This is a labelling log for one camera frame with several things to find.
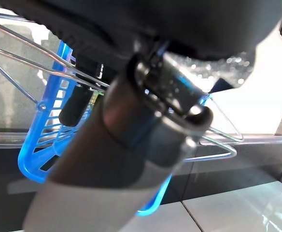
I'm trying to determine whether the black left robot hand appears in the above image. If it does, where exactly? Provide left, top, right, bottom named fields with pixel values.
left=3, top=0, right=282, bottom=232

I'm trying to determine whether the blue plastic shopping basket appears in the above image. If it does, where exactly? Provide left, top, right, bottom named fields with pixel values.
left=0, top=12, right=244, bottom=217

